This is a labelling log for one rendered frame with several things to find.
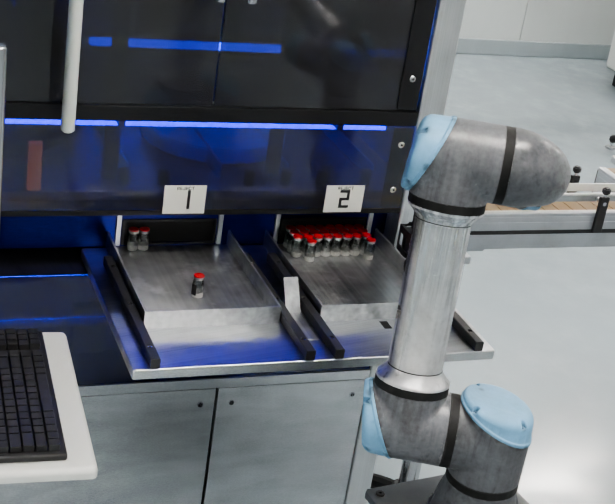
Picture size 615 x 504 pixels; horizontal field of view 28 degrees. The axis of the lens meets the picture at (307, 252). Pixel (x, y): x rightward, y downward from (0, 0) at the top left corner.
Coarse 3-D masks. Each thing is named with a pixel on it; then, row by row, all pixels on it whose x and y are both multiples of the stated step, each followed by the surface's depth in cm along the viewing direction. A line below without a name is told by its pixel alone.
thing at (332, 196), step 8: (328, 192) 257; (336, 192) 257; (352, 192) 258; (360, 192) 259; (328, 200) 257; (336, 200) 258; (344, 200) 259; (352, 200) 259; (360, 200) 260; (328, 208) 258; (336, 208) 259; (344, 208) 260; (352, 208) 260; (360, 208) 261
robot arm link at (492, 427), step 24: (480, 384) 196; (456, 408) 191; (480, 408) 189; (504, 408) 191; (528, 408) 193; (456, 432) 190; (480, 432) 189; (504, 432) 188; (528, 432) 190; (456, 456) 190; (480, 456) 190; (504, 456) 190; (456, 480) 194; (480, 480) 192; (504, 480) 192
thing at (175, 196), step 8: (168, 192) 244; (176, 192) 245; (184, 192) 245; (192, 192) 246; (200, 192) 247; (168, 200) 245; (176, 200) 246; (184, 200) 246; (192, 200) 247; (200, 200) 247; (168, 208) 246; (176, 208) 246; (184, 208) 247; (192, 208) 248; (200, 208) 248
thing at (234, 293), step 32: (128, 256) 251; (160, 256) 253; (192, 256) 255; (224, 256) 258; (128, 288) 236; (160, 288) 241; (224, 288) 244; (256, 288) 246; (160, 320) 226; (192, 320) 228; (224, 320) 231; (256, 320) 233
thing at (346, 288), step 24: (264, 240) 265; (384, 240) 270; (288, 264) 252; (312, 264) 260; (336, 264) 262; (360, 264) 264; (384, 264) 265; (312, 288) 250; (336, 288) 252; (360, 288) 253; (384, 288) 255; (336, 312) 238; (360, 312) 240; (384, 312) 242
